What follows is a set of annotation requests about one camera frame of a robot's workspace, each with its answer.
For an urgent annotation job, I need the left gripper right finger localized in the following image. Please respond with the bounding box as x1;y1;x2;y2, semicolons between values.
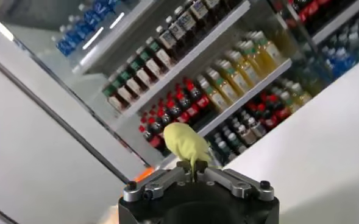
196;161;275;202

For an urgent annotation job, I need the dark bottle green cap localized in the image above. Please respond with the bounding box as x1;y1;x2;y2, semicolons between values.
102;86;124;112
111;78;134;103
138;51;163;79
148;41;174;69
129;60;153;88
120;70;143;95

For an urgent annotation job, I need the glass drinks cabinet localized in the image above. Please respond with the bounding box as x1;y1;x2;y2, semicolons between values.
267;0;359;92
51;0;299;171

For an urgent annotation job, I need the yellow drink bottle white cap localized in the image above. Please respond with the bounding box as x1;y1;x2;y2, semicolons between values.
215;59;250;94
236;41;273;75
196;75;229;112
205;67;240;103
226;50;261;85
252;30;285;66

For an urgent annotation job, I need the light green polo shirt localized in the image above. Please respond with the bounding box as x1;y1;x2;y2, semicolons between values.
163;122;212;181

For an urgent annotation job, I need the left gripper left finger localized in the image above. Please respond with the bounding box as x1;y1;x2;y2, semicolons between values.
123;161;195;203

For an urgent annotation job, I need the black door frame bar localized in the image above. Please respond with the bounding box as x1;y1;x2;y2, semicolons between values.
0;48;134;185

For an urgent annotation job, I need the dark bottle blue label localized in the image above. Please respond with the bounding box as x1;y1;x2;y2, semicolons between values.
166;16;188;42
156;26;179;51
187;0;210;21
174;7;198;33

